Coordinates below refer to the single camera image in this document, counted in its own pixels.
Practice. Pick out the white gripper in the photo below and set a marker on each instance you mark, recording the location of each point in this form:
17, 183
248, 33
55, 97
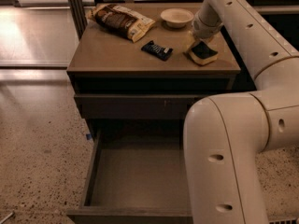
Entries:
204, 29

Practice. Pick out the dark green yellow sponge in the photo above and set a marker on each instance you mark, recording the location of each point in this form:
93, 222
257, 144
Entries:
202, 54

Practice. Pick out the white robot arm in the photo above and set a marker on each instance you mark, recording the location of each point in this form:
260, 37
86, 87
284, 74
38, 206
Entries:
224, 133

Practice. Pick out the grey drawer cabinet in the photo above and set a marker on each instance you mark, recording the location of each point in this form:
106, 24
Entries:
105, 63

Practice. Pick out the closed top drawer front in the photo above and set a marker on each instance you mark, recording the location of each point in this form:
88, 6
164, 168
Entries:
120, 106

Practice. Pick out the open middle drawer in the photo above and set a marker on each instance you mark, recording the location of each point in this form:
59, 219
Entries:
135, 179

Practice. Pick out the white bowl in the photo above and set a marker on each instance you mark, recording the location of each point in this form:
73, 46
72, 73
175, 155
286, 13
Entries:
176, 17

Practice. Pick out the dark blue snack packet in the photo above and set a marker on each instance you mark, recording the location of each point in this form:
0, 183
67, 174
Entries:
157, 51

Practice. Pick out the brown chip bag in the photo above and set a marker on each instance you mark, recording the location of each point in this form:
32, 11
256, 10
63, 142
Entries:
121, 20

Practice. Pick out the blue tape piece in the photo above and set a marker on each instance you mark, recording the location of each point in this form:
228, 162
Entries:
89, 136

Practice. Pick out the metal floor vent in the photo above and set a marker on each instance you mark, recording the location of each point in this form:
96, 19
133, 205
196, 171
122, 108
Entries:
284, 220

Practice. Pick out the metal rod on floor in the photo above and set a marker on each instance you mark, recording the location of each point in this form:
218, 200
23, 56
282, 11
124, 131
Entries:
10, 215

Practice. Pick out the metal window frame post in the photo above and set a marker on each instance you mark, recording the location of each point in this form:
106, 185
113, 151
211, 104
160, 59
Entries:
78, 15

